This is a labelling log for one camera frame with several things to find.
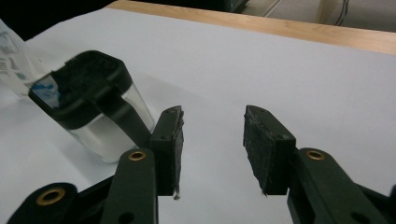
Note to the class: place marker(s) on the wooden table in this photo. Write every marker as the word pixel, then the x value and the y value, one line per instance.
pixel 280 26

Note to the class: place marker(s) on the white and blue refill pouch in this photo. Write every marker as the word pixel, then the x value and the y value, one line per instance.
pixel 15 62

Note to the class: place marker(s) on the white table sheet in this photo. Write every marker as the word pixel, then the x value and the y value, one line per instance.
pixel 280 77

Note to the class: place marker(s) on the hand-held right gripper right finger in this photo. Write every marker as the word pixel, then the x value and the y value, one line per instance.
pixel 267 152

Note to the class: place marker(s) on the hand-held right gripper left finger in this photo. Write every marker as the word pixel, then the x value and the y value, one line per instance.
pixel 166 155

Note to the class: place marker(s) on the dark grey cabinet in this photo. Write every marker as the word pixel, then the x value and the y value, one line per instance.
pixel 235 4

